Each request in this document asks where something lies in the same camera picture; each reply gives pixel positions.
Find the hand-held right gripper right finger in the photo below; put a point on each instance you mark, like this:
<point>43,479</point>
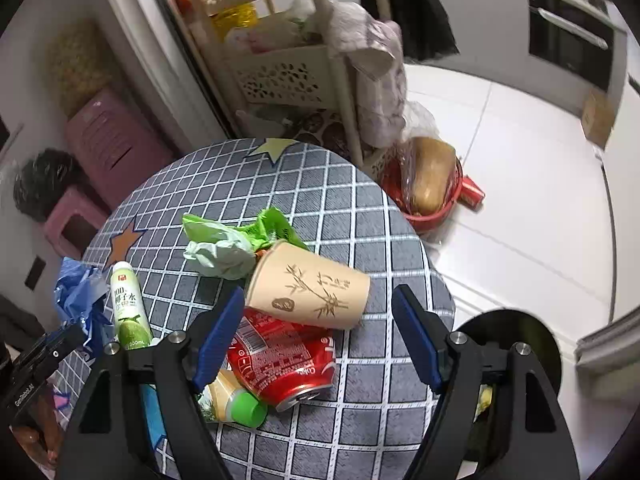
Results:
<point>420,345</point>

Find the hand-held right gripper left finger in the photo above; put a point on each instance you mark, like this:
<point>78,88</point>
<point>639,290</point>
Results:
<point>220,340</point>

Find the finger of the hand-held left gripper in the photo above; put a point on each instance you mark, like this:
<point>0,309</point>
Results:
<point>60,342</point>

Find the red soda can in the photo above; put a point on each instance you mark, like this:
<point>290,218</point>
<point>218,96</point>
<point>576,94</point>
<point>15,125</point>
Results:
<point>280,360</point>

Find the black trash bin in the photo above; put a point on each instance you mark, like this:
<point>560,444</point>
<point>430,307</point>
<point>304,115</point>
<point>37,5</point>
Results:
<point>510,325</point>

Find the beige paper cup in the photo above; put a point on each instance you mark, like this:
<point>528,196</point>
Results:
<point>300,285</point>

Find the person's left hand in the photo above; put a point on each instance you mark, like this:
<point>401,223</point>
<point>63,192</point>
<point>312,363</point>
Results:
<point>32,435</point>

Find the blue plastic bag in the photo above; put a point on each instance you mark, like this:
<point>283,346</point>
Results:
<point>80,295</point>

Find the small green-capped bottle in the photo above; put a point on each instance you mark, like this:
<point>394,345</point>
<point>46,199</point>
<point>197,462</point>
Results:
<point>240,405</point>

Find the white green drink bottle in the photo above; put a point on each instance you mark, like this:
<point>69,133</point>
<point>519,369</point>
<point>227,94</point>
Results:
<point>127,310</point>

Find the low pink plastic stool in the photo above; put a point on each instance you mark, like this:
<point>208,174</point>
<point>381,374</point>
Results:
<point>70,220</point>

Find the green plastic bag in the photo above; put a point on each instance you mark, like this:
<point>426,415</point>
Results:
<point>270,227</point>

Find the red plastic basin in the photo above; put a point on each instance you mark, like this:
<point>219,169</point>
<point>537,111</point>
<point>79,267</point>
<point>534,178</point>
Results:
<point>425,220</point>

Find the red packet on floor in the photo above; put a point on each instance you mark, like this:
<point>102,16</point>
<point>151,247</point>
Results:
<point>472,191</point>

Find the black garbage bag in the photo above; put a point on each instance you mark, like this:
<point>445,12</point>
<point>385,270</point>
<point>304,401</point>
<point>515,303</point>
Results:
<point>45,180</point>

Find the brown bagged food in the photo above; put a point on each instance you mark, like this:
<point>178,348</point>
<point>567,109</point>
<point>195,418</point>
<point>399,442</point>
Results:
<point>430,175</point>

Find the grey checked tablecloth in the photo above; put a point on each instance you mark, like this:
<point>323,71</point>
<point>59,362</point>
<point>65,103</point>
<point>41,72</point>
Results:
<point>325,200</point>

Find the tall pink plastic stool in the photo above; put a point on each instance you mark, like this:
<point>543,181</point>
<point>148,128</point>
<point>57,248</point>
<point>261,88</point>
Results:
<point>115,135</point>

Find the clear plastic bag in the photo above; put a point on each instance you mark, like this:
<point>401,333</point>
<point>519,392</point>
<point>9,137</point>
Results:
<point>422,120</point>

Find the patterned plastic bag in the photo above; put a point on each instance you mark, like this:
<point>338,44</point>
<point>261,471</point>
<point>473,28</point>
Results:
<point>320,132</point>

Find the floral hanging cloth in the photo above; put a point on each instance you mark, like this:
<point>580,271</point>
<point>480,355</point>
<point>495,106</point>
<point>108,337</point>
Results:
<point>380,85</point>

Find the beige storage cart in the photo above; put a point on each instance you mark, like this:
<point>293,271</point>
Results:
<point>280,75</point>

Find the yellow patterned package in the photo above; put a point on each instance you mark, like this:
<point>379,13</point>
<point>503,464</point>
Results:
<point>80,65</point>

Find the cardboard box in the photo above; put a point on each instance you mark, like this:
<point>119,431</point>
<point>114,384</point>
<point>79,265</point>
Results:
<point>597,117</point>

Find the white plastic bag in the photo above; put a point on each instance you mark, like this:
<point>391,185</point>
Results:
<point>260,35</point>

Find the grey kitchen counter cabinet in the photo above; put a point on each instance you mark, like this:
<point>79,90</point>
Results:
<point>490,35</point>

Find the black hanging jacket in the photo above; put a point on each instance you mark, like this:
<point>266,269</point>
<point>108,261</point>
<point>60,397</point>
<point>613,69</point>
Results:
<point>425,25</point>

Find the yellow oil bottle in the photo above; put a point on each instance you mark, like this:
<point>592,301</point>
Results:
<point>235,17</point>

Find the black built-in oven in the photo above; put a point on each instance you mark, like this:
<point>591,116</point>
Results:
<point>565,45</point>

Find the dark wall socket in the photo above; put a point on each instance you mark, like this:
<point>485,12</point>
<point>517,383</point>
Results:
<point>35,272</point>

